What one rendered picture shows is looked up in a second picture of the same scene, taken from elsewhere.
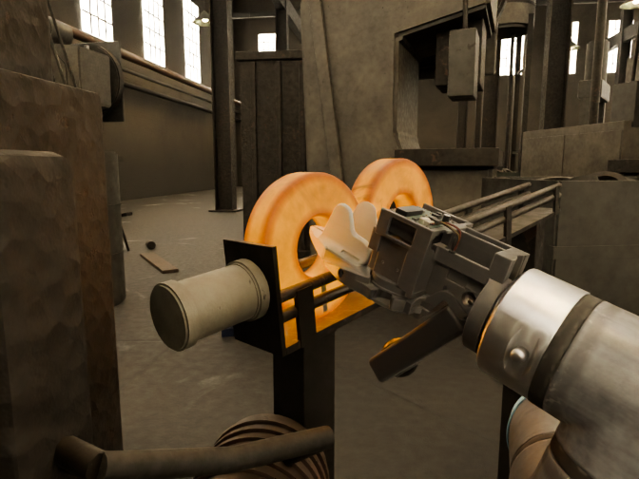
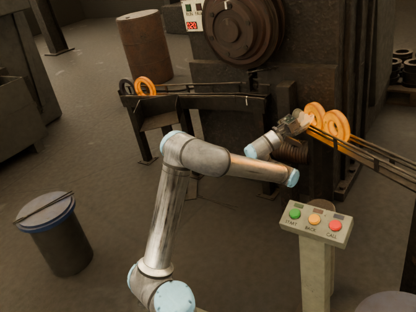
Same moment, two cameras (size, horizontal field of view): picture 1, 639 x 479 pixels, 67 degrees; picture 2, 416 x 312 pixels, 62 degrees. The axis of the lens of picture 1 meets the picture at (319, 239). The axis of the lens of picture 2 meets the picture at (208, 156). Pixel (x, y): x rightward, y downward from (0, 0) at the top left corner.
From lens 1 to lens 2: 1.92 m
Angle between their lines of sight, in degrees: 113
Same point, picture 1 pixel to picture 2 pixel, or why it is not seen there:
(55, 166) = (284, 88)
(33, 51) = (332, 57)
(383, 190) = (326, 117)
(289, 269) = not seen: hidden behind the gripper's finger
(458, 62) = not seen: outside the picture
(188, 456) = not seen: hidden behind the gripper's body
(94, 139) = (330, 78)
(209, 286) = (296, 112)
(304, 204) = (309, 109)
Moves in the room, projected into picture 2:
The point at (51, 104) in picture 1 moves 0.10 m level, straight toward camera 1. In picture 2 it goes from (317, 72) to (298, 75)
